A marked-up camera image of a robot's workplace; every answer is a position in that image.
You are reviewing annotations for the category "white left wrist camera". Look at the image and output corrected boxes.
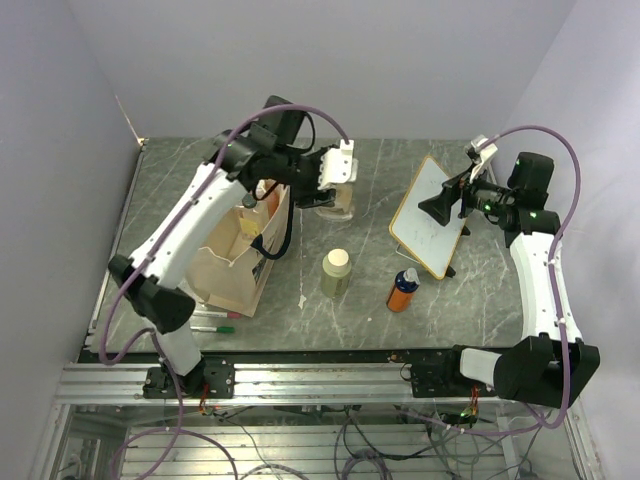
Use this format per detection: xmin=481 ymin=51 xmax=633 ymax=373
xmin=318 ymin=140 xmax=358 ymax=190

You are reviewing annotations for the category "orange blue pump bottle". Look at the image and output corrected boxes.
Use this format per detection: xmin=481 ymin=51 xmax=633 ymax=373
xmin=386 ymin=267 xmax=420 ymax=313

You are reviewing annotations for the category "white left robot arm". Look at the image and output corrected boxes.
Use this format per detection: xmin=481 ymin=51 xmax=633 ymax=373
xmin=108 ymin=96 xmax=335 ymax=397

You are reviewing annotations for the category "pale green bottle cream cap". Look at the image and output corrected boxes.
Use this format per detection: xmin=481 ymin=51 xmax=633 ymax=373
xmin=321 ymin=248 xmax=352 ymax=298

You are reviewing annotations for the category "yellow-framed small whiteboard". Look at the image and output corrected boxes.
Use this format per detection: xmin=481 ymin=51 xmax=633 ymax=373
xmin=389 ymin=156 xmax=466 ymax=280

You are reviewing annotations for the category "amber liquid bottle white cap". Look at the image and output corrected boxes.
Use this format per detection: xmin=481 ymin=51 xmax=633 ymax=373
xmin=316 ymin=183 xmax=355 ymax=221

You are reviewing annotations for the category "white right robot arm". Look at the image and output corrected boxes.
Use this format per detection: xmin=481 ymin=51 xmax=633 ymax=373
xmin=418 ymin=148 xmax=600 ymax=410

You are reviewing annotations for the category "red-capped white marker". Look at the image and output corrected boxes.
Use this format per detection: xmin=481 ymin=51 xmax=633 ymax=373
xmin=192 ymin=309 xmax=243 ymax=318

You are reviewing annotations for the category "green-capped white marker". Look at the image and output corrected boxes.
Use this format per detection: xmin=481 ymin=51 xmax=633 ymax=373
xmin=191 ymin=326 xmax=235 ymax=334

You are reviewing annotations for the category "beige canvas tote bag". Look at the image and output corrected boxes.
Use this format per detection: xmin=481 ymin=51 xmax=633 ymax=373
xmin=185 ymin=186 xmax=290 ymax=317

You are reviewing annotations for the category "aluminium mounting rail frame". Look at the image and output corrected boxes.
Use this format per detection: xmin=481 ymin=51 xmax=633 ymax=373
xmin=33 ymin=349 xmax=603 ymax=479

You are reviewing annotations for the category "clear square bottle black cap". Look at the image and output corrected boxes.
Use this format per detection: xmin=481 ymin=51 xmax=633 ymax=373
xmin=239 ymin=194 xmax=261 ymax=240

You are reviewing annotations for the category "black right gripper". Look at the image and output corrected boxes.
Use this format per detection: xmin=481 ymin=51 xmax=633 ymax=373
xmin=419 ymin=160 xmax=516 ymax=225

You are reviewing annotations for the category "pink liquid bottle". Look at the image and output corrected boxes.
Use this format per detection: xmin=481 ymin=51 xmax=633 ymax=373
xmin=264 ymin=189 xmax=280 ymax=218

